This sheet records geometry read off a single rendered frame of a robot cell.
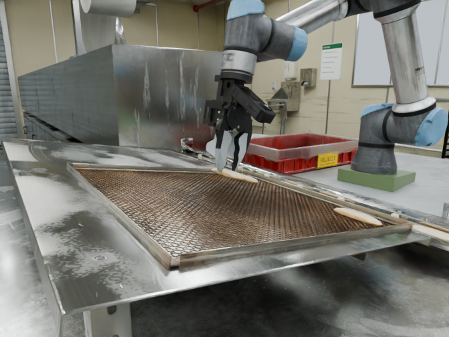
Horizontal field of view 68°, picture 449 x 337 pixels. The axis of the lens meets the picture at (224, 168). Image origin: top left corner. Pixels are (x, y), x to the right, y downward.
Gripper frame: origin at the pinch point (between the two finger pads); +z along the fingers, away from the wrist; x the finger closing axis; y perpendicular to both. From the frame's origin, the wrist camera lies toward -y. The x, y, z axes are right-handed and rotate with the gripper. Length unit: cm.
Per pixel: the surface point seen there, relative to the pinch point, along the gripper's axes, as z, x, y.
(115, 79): -20, -4, 72
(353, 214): 4.1, -10.6, -24.5
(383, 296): 14.0, -4.1, -34.9
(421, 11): -202, -459, 138
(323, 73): -126, -492, 297
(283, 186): 4.6, -20.6, -0.3
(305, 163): 1, -61, 20
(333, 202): 4.6, -18.7, -15.8
